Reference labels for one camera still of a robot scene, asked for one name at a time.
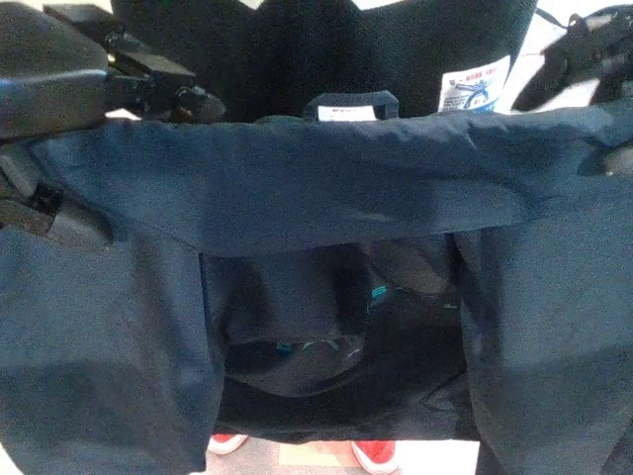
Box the person's left red white sneaker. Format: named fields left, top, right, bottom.
left=350, top=438, right=401, bottom=475

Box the person's right red white sneaker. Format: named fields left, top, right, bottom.
left=207, top=432, right=249, bottom=456

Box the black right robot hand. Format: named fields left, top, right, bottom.
left=511, top=4, right=633, bottom=179

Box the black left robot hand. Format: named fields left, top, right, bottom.
left=0, top=0, right=227, bottom=249

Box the orange floor marker sheet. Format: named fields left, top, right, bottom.
left=278, top=441, right=343, bottom=467

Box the navy blue coat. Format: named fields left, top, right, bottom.
left=0, top=0, right=633, bottom=475

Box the person's red white sneaker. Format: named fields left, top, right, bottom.
left=350, top=438, right=401, bottom=475
left=207, top=432, right=249, bottom=456

